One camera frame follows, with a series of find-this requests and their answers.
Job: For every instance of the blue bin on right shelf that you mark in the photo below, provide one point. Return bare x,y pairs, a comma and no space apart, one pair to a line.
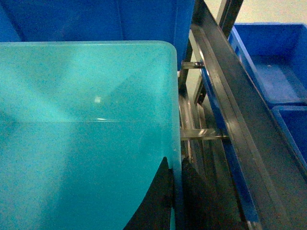
275,57

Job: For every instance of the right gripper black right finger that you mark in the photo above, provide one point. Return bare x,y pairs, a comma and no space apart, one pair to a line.
201,205

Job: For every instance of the light teal plastic bin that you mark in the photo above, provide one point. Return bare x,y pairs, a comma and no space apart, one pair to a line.
84,127

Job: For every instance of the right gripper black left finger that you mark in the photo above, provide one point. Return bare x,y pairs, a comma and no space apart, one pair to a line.
154,212

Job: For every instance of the diagonal steel shelf divider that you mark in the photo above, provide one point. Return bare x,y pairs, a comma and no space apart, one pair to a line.
274,175

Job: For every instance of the large blue bin centre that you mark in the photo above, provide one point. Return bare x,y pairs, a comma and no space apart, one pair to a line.
97,20

